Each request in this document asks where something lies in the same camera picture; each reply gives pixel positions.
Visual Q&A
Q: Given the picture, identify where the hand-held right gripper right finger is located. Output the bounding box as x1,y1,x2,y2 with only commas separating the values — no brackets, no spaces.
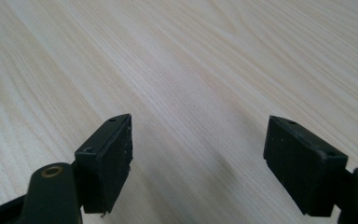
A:
263,115,350,217

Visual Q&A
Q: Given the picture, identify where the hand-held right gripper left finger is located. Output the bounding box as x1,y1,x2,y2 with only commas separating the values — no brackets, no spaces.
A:
74,113,134,216

